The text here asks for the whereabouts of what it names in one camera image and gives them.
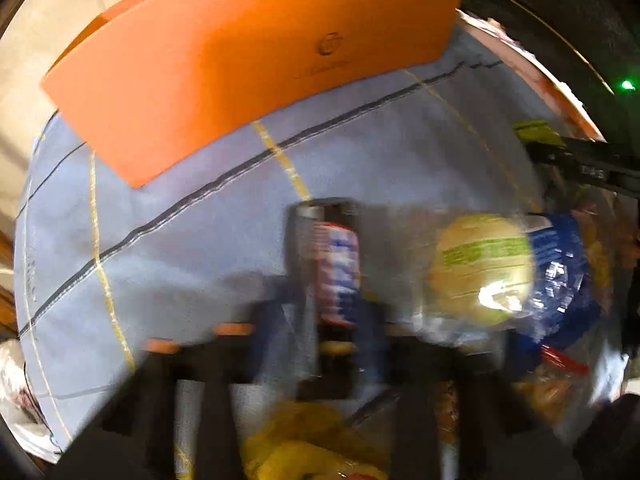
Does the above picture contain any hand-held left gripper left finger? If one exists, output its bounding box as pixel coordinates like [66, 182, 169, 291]
[50, 304, 302, 480]

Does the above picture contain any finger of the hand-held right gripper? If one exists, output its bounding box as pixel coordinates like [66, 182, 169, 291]
[526, 139, 577, 173]

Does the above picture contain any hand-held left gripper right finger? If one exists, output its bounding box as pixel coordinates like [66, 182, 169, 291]
[359, 304, 582, 480]

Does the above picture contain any olive green snack packet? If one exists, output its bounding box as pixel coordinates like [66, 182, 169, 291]
[515, 120, 569, 149]

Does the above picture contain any dark bottle with striped label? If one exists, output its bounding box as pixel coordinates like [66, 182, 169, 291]
[285, 199, 371, 397]

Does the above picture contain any orange plastic bin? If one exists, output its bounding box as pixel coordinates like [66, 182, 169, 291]
[40, 0, 469, 190]

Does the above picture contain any dark blue snack packet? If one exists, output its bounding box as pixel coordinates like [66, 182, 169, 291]
[520, 212, 602, 357]

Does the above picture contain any yellow snack packet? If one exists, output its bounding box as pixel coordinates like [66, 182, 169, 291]
[240, 400, 397, 480]

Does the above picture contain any blue checked tablecloth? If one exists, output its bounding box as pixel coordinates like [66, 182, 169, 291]
[12, 25, 626, 466]

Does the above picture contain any pale green label snack packet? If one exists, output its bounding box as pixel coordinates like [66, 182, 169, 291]
[425, 210, 539, 331]

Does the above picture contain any round cake packet red trim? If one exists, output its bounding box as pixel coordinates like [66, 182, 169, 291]
[515, 345, 592, 427]

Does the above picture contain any brown wooden chair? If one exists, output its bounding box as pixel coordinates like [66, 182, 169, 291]
[0, 230, 19, 337]

